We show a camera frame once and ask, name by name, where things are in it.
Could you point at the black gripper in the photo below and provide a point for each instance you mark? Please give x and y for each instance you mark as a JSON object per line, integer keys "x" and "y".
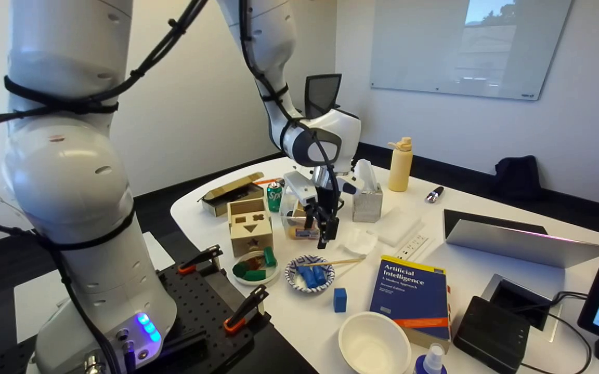
{"x": 327, "y": 188}

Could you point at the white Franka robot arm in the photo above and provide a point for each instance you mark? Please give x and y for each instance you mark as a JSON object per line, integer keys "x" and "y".
{"x": 71, "y": 178}

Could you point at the blue patterned bowl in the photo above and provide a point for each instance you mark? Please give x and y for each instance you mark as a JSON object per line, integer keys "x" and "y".
{"x": 293, "y": 281}

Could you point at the white bowl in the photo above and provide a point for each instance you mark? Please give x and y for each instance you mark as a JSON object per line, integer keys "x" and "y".
{"x": 376, "y": 345}

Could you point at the clear plastic container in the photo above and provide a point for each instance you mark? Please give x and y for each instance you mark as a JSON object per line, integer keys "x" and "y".
{"x": 303, "y": 229}

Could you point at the white napkin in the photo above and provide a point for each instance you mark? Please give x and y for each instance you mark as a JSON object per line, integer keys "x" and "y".
{"x": 358, "y": 239}

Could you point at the blue blocks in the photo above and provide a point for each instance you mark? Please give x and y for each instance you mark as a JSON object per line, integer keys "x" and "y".
{"x": 312, "y": 275}

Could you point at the green can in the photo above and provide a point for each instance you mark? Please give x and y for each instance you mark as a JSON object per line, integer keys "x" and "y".
{"x": 274, "y": 200}

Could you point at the white foam tray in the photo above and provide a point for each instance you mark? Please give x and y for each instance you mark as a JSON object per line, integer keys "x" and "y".
{"x": 397, "y": 224}

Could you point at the blue cube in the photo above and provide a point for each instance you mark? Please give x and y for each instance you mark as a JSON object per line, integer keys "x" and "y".
{"x": 340, "y": 300}

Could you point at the wooden shape sorter box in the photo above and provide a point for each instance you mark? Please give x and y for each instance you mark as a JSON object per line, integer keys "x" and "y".
{"x": 251, "y": 231}

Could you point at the plate with green items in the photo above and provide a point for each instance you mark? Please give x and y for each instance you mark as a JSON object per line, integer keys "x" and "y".
{"x": 252, "y": 270}

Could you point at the white remote control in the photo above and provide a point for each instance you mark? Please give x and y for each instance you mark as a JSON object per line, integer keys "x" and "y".
{"x": 415, "y": 245}

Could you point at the mustard yellow bottle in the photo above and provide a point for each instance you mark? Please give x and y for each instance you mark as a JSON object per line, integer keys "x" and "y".
{"x": 399, "y": 167}

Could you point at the blue book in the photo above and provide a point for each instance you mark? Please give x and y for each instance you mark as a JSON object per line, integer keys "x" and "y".
{"x": 408, "y": 294}

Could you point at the black marker pen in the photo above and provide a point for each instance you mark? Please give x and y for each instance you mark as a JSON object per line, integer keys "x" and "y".
{"x": 434, "y": 193}

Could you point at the blue spray bottle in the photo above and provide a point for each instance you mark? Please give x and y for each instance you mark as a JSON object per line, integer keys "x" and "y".
{"x": 432, "y": 361}

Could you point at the silver laptop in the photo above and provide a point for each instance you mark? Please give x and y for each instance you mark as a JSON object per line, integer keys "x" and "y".
{"x": 520, "y": 243}

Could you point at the black bag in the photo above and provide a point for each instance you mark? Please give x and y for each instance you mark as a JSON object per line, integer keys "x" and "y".
{"x": 516, "y": 178}

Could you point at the black box device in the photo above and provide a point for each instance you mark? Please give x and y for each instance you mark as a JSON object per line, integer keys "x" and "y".
{"x": 490, "y": 335}

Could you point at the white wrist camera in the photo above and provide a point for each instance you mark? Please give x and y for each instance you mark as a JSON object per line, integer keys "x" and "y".
{"x": 301, "y": 188}

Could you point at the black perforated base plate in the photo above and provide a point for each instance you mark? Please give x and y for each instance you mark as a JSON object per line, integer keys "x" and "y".
{"x": 198, "y": 303}

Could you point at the wall whiteboard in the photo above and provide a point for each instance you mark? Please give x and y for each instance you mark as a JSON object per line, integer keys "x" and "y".
{"x": 425, "y": 48}

